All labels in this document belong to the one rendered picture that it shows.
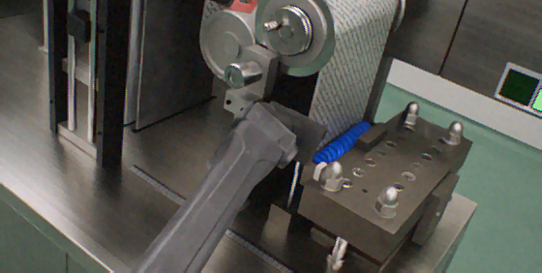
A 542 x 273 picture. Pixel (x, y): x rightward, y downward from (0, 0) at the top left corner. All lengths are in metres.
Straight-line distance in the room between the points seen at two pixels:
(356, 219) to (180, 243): 0.43
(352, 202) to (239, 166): 0.33
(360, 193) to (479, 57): 0.36
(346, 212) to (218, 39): 0.36
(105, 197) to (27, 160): 0.18
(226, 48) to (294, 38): 0.16
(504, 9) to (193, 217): 0.73
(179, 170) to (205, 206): 0.57
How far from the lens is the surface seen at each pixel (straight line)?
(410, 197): 0.94
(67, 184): 1.04
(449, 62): 1.11
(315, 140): 0.82
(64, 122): 1.17
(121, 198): 1.01
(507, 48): 1.08
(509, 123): 3.65
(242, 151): 0.60
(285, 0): 0.84
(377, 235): 0.86
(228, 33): 0.93
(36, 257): 1.14
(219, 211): 0.52
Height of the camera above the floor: 1.54
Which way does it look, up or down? 30 degrees down
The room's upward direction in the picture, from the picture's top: 12 degrees clockwise
